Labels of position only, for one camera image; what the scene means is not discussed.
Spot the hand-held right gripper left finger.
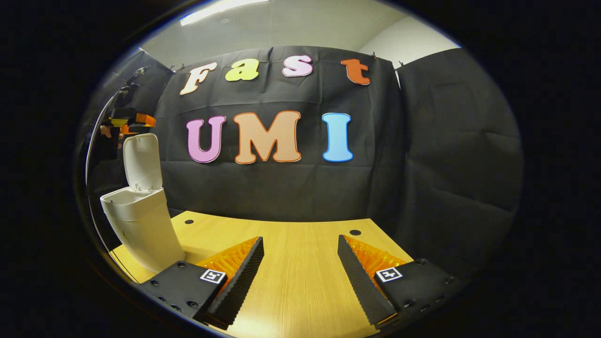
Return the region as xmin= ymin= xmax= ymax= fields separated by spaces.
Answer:
xmin=139 ymin=236 xmax=265 ymax=330

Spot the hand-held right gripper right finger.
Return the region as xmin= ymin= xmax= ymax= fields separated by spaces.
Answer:
xmin=337 ymin=234 xmax=466 ymax=328

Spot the white desktop garbage bin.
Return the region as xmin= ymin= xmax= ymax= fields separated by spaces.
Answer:
xmin=100 ymin=133 xmax=186 ymax=274

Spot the wooden desktop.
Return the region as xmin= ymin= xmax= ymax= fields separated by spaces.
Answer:
xmin=109 ymin=210 xmax=415 ymax=338

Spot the ceiling light panel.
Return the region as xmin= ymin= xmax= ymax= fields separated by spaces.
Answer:
xmin=179 ymin=0 xmax=271 ymax=27

